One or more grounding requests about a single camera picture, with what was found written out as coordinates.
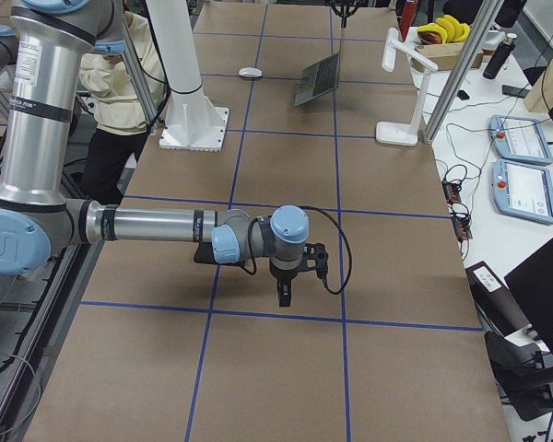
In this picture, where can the orange black usb hub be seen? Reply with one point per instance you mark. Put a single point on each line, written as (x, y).
(451, 192)

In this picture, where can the black monitor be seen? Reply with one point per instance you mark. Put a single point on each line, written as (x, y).
(531, 284)

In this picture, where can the brown cardboard box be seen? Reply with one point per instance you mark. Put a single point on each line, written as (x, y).
(444, 56)

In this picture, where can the upper blue teach pendant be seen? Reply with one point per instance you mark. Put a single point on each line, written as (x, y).
(520, 139)

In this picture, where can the white remote control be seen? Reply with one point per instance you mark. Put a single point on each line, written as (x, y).
(487, 279)

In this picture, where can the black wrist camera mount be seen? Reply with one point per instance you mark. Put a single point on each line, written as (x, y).
(316, 259)

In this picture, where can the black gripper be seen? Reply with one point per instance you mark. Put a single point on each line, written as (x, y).
(282, 276)

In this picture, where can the blue teach pendant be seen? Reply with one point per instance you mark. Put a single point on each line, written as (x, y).
(523, 190)
(520, 139)

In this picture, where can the aluminium frame post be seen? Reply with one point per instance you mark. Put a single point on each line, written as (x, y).
(486, 15)

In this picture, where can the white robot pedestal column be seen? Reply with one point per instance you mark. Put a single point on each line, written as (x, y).
(191, 121)

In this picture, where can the lower blue teach pendant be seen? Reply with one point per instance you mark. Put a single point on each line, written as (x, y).
(523, 190)

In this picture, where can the black water bottle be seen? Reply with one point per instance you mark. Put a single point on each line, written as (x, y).
(500, 56)

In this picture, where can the grey laptop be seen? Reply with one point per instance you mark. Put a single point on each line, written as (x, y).
(318, 79)

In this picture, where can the black mouse pad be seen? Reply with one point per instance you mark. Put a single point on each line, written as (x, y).
(204, 254)

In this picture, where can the person in cream sweater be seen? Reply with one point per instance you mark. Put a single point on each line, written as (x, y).
(121, 126)

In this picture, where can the yellow bananas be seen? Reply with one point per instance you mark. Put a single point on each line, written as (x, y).
(456, 31)

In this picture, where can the red cylinder can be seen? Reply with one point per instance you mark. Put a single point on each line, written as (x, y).
(409, 12)

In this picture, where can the white computer mouse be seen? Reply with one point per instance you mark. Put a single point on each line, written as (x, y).
(250, 72)

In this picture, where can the black smartphone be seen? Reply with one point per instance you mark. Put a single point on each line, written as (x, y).
(512, 91)

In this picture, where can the black office chair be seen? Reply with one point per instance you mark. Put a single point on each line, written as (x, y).
(512, 365)

